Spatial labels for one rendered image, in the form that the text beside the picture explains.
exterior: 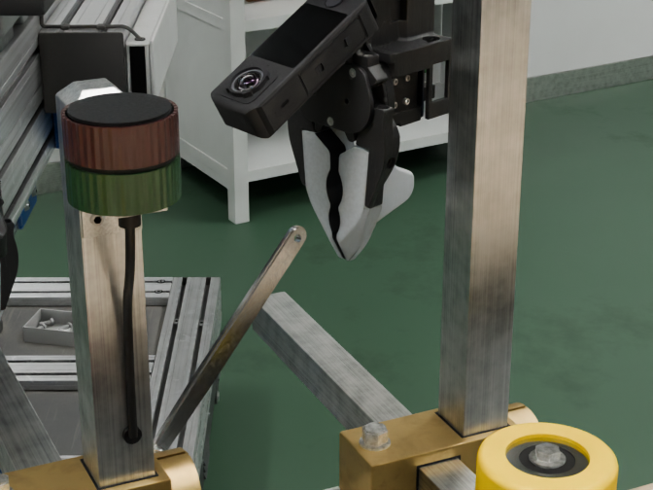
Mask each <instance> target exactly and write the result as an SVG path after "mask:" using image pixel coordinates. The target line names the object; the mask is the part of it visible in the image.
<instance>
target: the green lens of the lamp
mask: <svg viewBox="0 0 653 490"><path fill-rule="evenodd" d="M64 163H65V176H66V189H67V200H68V202H69V204H70V205H71V206H72V207H74V208H75V209H77V210H80V211H82V212H85V213H88V214H93V215H99V216H113V217H121V216H135V215H143V214H148V213H153V212H156V211H159V210H162V209H165V208H167V207H169V206H171V205H173V204H175V203H176V202H177V201H178V200H179V199H180V198H181V196H182V179H181V157H180V152H179V153H178V154H177V155H176V157H175V158H174V160H172V161H171V162H170V163H168V164H166V165H164V166H162V167H160V168H157V169H154V170H150V171H145V172H140V173H132V174H99V173H92V172H87V171H83V170H81V169H78V168H76V167H74V166H73V165H72V164H70V162H69V160H67V159H66V158H64Z"/></svg>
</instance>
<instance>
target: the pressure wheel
mask: <svg viewBox="0 0 653 490"><path fill-rule="evenodd" d="M617 477H618V463H617V459H616V456H615V454H614V453H613V451H612V450H611V449H610V448H609V447H608V446H607V445H606V444H605V443H604V442H603V441H601V440H600V439H599V438H597V437H595V436H593V435H591V434H589V433H587V432H584V431H582V430H579V429H576V428H573V427H570V426H566V425H560V424H553V423H524V424H518V425H513V426H509V427H506V428H503V429H501V430H498V431H496V432H494V433H493V434H491V435H490V436H488V437H487V438H486V439H485V440H484V441H483V442H482V443H481V445H480V447H479V449H478V452H477V461H476V481H475V490H616V488H617Z"/></svg>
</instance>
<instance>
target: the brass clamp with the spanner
mask: <svg viewBox="0 0 653 490"><path fill-rule="evenodd" d="M154 456H155V475H152V476H148V477H143V478H139V479H135V480H131V481H127V482H123V483H119V484H115V485H111V486H107V487H102V488H99V487H98V485H97V483H96V482H95V480H94V478H93V476H92V475H91V473H90V471H89V470H88V468H87V466H86V464H85V462H84V455H82V456H78V457H74V458H69V459H65V460H61V461H56V462H52V463H47V464H44V465H40V466H35V467H31V468H26V469H22V470H18V471H13V472H5V473H4V474H6V475H8V476H9V485H10V486H11V487H12V488H13V489H14V490H201V486H200V481H199V478H198V474H197V471H196V468H195V465H194V463H193V460H192V459H191V457H190V455H189V454H188V453H187V451H186V450H184V449H183V448H182V447H178V448H173V449H169V450H165V451H160V452H156V453H154Z"/></svg>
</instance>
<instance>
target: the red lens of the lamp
mask: <svg viewBox="0 0 653 490"><path fill-rule="evenodd" d="M165 99H166V100H168V101H169V102H170V103H172V105H173V106H174V110H173V113H172V112H171V113H172V114H170V116H168V117H166V118H164V119H162V120H159V121H156V122H150V123H146V124H136V125H127V126H120V127H118V126H117V127H115V126H114V127H107V126H98V125H97V126H92V125H86V124H85V123H83V124H82V123H78V122H73V121H71V120H72V119H71V120H69V119H68V118H69V117H68V116H67V114H66V113H67V111H66V112H65V110H68V107H69V106H70V105H71V104H72V103H74V102H75V101H74V102H72V103H70V104H68V105H66V106H65V107H64V108H63V109H62V110H61V125H62V138H63V151H64V156H65V158H66V159H67V160H69V161H70V162H72V163H74V164H77V165H79V166H82V167H87V168H93V169H102V170H127V169H137V168H143V167H149V166H153V165H157V164H160V163H163V162H166V161H167V160H169V159H171V158H173V157H175V156H176V155H177V154H178V153H179V152H180V133H179V111H178V106H177V104H176V103H175V102H173V101H172V100H169V99H167V98H165ZM65 114H66V115H65ZM67 117H68V118H67Z"/></svg>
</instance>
